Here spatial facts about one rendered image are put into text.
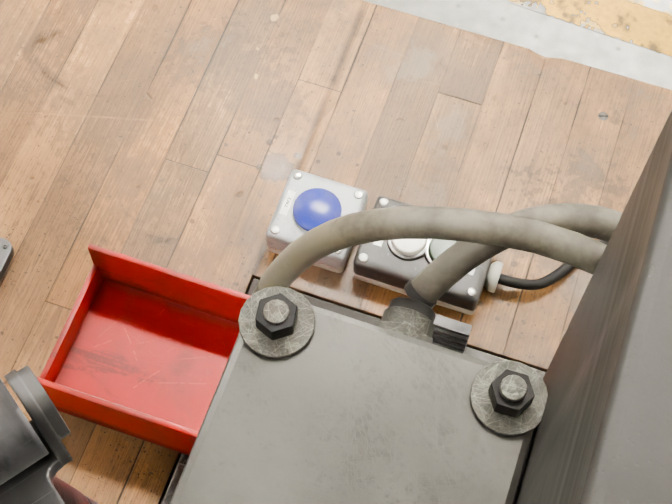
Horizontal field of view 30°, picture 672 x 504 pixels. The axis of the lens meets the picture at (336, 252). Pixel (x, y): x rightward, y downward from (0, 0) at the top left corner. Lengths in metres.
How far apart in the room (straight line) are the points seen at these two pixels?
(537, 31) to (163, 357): 1.43
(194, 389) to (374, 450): 0.66
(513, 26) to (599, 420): 2.11
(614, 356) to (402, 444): 0.14
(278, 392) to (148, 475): 0.64
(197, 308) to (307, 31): 0.29
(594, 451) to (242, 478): 0.16
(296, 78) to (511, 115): 0.19
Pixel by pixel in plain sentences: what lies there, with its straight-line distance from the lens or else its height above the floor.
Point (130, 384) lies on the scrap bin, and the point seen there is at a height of 0.90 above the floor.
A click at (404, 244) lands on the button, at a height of 0.94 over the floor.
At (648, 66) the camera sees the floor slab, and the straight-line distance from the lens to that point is 2.31.
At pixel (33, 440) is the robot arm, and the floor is 1.24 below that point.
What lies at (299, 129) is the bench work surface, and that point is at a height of 0.90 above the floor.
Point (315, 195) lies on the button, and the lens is 1.03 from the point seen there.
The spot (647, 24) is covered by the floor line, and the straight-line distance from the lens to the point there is 2.36.
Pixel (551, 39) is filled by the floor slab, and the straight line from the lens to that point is 2.31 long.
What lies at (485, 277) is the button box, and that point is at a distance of 1.02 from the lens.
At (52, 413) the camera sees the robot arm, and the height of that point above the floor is 1.23.
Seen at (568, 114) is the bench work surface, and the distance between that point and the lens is 1.14.
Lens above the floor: 1.85
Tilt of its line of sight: 64 degrees down
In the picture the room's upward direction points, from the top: 2 degrees clockwise
